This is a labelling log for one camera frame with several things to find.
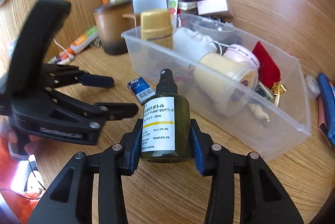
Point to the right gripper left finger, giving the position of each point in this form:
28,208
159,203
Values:
69,198

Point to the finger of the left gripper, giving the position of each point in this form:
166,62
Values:
55,76
106,111

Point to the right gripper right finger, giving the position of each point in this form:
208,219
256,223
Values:
263,197

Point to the green spray bottle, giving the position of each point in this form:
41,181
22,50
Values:
166,124

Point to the gold tube bottle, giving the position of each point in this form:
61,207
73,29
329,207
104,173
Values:
156,27

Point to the white drawstring pouch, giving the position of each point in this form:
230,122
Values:
192,44

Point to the cream plastic jar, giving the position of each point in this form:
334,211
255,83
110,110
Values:
222,86

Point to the pink round case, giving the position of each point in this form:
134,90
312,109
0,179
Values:
240,54

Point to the orange green marker pen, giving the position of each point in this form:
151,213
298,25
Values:
89,38

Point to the blue staples box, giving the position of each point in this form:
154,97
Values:
141,90

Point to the brown mug with lid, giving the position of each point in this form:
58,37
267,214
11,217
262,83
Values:
111,20

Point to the clear plastic storage bin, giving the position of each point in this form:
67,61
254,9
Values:
270,130

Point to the small dark square packet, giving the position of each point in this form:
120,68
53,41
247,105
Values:
263,91

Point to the white round container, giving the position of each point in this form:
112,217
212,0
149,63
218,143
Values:
312,87

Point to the blue zipper pouch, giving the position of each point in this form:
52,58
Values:
326,108

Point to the clear bowl of beads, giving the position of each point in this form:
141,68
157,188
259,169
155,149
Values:
216,30

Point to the white small cardboard box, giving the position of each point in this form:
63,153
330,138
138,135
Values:
213,7

